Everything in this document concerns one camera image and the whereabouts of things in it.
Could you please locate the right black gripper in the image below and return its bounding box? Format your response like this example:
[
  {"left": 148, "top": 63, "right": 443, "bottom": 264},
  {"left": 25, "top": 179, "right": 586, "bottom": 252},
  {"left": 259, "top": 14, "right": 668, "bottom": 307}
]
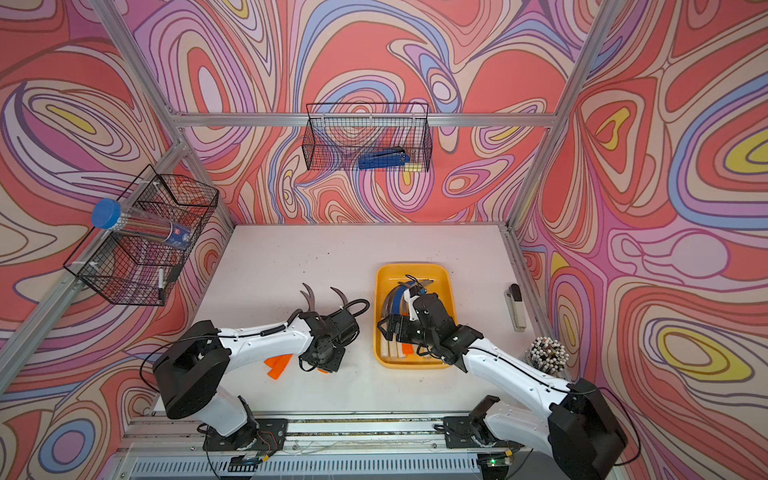
[{"left": 377, "top": 314, "right": 438, "bottom": 347}]

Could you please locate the blue blade wooden sickle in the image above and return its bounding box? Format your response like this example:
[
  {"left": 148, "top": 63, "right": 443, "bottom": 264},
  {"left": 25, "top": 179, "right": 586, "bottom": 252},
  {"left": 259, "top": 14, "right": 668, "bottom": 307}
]
[{"left": 383, "top": 283, "right": 410, "bottom": 361}]

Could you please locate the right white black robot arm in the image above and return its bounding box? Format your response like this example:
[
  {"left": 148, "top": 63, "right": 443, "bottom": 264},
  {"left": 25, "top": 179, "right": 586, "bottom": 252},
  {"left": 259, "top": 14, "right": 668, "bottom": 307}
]
[{"left": 377, "top": 286, "right": 628, "bottom": 479}]

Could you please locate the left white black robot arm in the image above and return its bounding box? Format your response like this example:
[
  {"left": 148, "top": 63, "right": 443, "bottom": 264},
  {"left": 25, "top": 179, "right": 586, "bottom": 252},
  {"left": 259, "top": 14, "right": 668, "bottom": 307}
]
[{"left": 152, "top": 304, "right": 359, "bottom": 437}]

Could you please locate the yellow plastic tray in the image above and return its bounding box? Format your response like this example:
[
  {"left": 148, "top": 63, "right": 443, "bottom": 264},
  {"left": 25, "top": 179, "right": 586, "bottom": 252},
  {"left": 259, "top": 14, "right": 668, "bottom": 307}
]
[{"left": 373, "top": 263, "right": 456, "bottom": 370}]

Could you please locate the blue tool in basket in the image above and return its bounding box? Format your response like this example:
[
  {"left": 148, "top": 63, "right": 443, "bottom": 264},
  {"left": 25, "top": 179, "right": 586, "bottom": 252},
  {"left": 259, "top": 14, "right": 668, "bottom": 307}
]
[{"left": 357, "top": 147, "right": 410, "bottom": 170}]

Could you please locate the clear tube with blue cap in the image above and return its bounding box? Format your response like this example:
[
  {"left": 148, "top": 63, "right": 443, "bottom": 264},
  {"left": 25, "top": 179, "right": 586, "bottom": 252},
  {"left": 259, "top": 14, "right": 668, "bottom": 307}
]
[{"left": 91, "top": 199, "right": 192, "bottom": 250}]

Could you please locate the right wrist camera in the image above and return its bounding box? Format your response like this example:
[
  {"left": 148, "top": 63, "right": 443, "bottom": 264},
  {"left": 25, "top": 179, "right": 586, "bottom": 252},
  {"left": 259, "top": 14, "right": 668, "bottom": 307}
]
[{"left": 403, "top": 289, "right": 420, "bottom": 322}]

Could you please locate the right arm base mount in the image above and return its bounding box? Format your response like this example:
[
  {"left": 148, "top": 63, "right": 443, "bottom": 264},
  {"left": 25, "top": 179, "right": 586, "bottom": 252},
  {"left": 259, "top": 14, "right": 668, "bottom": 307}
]
[{"left": 433, "top": 395, "right": 523, "bottom": 452}]

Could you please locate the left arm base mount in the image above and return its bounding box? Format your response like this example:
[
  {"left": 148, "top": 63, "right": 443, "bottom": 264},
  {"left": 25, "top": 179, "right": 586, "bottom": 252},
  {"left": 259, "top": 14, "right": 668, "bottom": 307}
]
[{"left": 203, "top": 396, "right": 288, "bottom": 455}]

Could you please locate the black wire basket back wall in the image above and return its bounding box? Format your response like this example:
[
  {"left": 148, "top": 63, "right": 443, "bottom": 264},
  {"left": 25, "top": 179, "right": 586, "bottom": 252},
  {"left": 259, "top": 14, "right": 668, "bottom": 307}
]
[{"left": 302, "top": 101, "right": 433, "bottom": 172}]

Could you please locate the black wire basket wall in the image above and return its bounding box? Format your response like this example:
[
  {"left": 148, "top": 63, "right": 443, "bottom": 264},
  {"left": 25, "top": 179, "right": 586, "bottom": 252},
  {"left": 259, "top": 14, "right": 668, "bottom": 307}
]
[
  {"left": 302, "top": 101, "right": 433, "bottom": 172},
  {"left": 63, "top": 166, "right": 219, "bottom": 306}
]

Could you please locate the black wire basket left wall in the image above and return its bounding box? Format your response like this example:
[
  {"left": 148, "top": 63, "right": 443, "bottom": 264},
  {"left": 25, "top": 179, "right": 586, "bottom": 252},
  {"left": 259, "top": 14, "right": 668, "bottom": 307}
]
[{"left": 63, "top": 166, "right": 219, "bottom": 306}]

